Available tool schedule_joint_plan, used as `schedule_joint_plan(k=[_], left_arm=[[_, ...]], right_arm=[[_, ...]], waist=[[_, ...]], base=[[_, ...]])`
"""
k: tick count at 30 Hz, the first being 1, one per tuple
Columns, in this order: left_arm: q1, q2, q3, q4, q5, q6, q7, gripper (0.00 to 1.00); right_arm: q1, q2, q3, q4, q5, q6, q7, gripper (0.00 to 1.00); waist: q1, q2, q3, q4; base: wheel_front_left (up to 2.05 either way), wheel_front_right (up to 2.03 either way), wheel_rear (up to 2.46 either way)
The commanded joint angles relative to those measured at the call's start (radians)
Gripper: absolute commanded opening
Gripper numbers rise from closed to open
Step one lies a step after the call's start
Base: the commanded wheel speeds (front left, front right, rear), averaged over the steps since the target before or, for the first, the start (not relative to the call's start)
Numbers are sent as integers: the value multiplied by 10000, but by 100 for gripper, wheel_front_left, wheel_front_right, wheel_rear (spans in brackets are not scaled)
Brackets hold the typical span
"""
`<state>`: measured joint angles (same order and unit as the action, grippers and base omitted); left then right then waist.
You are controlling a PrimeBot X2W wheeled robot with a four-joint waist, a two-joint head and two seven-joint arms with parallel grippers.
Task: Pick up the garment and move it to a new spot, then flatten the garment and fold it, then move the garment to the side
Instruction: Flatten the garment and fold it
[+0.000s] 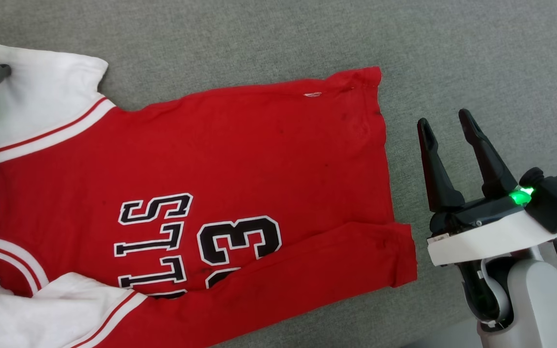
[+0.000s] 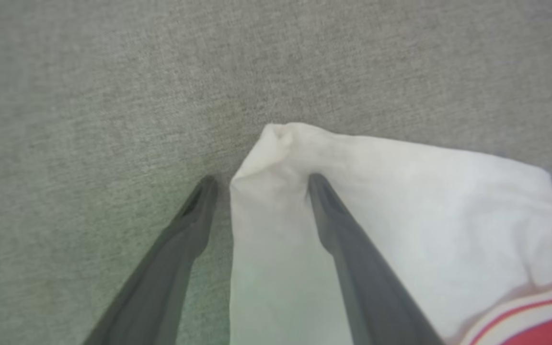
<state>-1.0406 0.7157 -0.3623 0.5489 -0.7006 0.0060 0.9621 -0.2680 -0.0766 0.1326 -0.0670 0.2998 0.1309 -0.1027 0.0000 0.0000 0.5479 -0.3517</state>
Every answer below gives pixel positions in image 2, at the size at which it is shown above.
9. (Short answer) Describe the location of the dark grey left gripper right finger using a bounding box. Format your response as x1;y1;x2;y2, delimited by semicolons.
307;172;445;345

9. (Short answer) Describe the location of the red Bulls basketball jersey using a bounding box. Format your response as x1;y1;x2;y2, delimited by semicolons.
230;122;552;345

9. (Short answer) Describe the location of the grey fabric sofa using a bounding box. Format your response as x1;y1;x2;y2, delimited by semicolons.
0;0;552;345

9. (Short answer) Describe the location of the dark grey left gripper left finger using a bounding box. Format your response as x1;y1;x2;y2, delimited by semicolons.
82;175;219;345

